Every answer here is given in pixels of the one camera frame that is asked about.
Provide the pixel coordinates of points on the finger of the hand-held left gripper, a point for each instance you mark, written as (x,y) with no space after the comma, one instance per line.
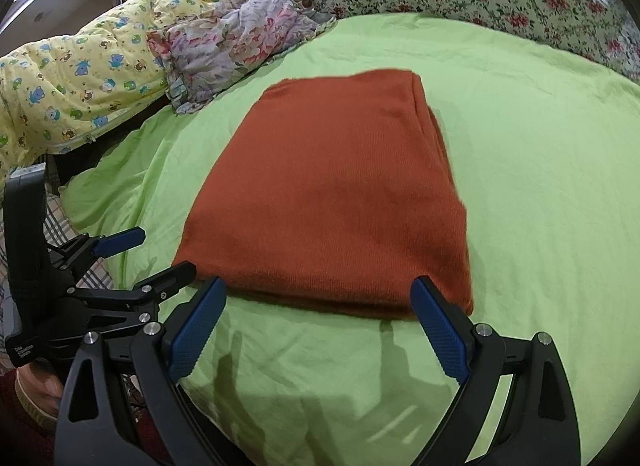
(117,241)
(160,283)

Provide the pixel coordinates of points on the dark red clothing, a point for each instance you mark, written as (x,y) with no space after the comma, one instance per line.
(20,421)

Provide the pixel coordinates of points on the orange knitted sweater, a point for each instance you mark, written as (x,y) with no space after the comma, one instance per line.
(330,185)

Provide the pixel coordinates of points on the pastel floral ruffled cloth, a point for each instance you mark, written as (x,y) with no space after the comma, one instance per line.
(235,40)

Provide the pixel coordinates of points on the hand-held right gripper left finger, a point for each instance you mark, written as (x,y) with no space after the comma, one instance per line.
(200,326)

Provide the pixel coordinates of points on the person's left hand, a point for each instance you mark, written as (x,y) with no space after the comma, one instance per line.
(37,393)

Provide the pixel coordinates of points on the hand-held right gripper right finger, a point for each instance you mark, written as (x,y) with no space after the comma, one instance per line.
(442,336)

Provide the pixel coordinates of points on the plaid bed cloth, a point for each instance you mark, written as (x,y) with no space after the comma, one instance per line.
(75,256)

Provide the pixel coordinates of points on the yellow cartoon animal quilt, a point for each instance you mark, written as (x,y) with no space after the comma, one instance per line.
(85,70)

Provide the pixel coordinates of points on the light green bed sheet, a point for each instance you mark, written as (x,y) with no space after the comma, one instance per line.
(525,246)

